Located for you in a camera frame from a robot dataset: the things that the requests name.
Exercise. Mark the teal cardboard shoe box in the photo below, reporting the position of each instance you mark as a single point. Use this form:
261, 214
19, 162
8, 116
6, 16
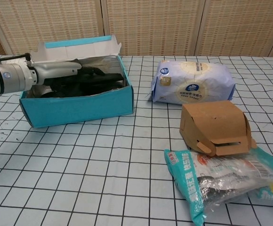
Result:
80, 110

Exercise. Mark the teal clear plastic bag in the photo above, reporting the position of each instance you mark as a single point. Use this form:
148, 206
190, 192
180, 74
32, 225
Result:
186, 179

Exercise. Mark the white black checkered tablecloth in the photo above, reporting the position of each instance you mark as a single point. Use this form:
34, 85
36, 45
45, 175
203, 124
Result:
103, 164

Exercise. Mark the woven bamboo folding screen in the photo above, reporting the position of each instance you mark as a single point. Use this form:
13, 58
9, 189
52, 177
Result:
162, 23

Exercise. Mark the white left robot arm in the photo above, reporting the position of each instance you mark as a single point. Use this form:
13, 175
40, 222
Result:
7, 77

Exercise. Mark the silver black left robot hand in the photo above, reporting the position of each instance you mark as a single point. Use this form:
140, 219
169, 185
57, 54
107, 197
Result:
56, 70

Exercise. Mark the brown cardboard carton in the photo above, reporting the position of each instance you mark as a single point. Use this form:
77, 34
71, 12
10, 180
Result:
211, 122

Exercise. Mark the pale blue tissue pack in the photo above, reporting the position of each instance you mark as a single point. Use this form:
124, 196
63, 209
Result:
197, 80

